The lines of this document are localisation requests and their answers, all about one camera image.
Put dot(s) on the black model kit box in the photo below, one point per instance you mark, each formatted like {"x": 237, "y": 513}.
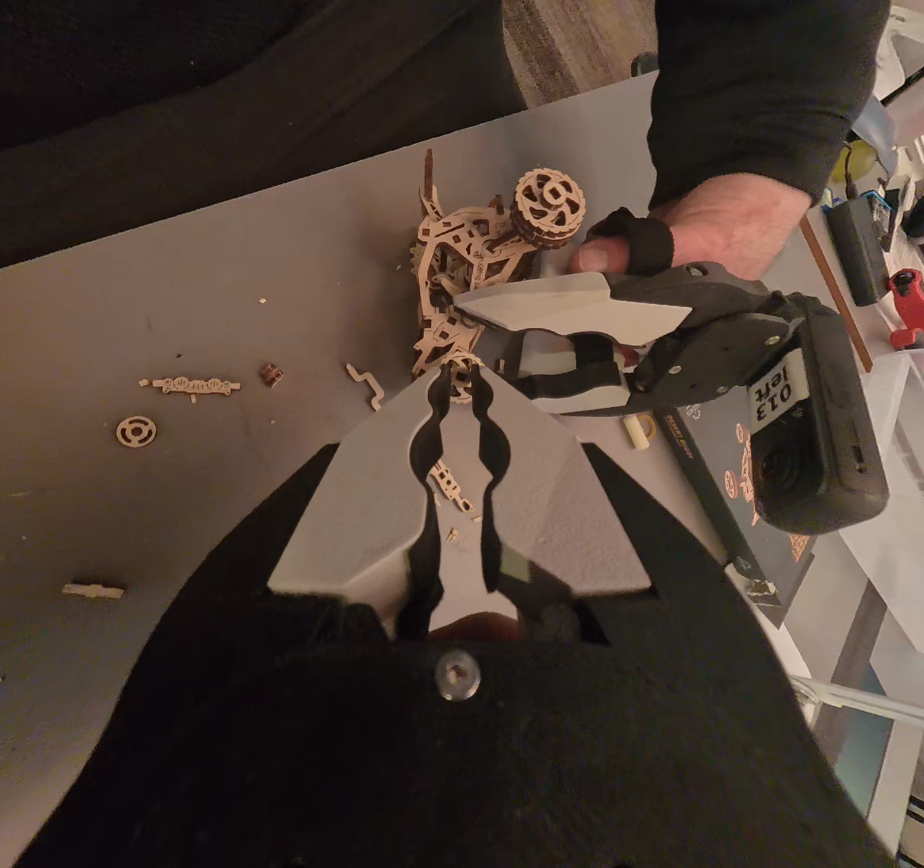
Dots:
{"x": 714, "y": 478}

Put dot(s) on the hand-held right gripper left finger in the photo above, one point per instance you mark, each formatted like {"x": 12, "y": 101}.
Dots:
{"x": 346, "y": 521}

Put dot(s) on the small dark wooden spool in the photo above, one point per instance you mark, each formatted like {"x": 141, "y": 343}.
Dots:
{"x": 271, "y": 374}

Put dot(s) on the person's black clothing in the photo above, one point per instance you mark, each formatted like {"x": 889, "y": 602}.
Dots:
{"x": 216, "y": 52}

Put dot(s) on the person's left hand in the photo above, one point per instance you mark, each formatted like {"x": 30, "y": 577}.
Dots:
{"x": 729, "y": 218}

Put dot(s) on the wooden ornamented strip part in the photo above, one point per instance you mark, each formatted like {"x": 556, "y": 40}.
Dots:
{"x": 191, "y": 384}

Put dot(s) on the person's left forearm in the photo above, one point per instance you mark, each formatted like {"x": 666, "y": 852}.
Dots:
{"x": 758, "y": 52}

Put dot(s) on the small wooden bar part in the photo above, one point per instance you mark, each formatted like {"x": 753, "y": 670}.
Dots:
{"x": 92, "y": 590}

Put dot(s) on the wooden forked frame part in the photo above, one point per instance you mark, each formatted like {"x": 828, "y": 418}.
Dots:
{"x": 451, "y": 485}

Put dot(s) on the wooden buggy model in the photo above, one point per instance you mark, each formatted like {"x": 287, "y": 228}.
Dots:
{"x": 462, "y": 247}

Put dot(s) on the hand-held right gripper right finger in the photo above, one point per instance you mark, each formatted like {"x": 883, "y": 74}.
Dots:
{"x": 577, "y": 514}

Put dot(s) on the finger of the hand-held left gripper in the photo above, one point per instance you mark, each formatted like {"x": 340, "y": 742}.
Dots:
{"x": 548, "y": 366}
{"x": 563, "y": 305}

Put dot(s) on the red tool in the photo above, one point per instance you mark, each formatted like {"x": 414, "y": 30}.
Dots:
{"x": 908, "y": 287}

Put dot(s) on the pale wax cylinder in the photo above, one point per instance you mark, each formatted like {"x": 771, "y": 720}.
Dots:
{"x": 639, "y": 435}

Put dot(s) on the wooden zigzag bracket part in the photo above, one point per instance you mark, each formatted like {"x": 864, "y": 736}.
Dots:
{"x": 375, "y": 395}

